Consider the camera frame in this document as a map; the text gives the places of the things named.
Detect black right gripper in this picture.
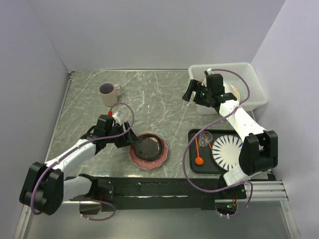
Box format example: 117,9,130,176
182,80,212,108

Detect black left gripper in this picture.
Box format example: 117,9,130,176
105,121,140,148

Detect black speckled square plate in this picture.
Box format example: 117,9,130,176
133,133,163,161

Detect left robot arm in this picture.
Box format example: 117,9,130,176
19,115,139,215

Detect white plastic bin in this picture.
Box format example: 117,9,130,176
188,62,268,112

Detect light blue plate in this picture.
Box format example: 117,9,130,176
158,133,170,159

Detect beige ceramic mug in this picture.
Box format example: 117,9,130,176
99,83,123,107

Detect clear plastic cup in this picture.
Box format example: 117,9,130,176
198,131,213,147

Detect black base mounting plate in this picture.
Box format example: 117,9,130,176
68,177,248,216

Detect orange plastic spoon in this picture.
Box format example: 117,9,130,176
195,137,204,165

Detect black serving tray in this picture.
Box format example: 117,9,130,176
189,129,243,174

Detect white plate with blue stripes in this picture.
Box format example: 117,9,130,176
212,134,243,171

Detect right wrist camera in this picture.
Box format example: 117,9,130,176
199,89,210,101

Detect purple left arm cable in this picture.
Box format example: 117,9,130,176
29,102,136,221

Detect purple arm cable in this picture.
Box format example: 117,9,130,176
182,68,253,218
29,102,136,221

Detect aluminium frame rail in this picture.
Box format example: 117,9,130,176
24,180,290,205

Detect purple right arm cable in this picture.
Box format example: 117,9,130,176
182,68,253,218

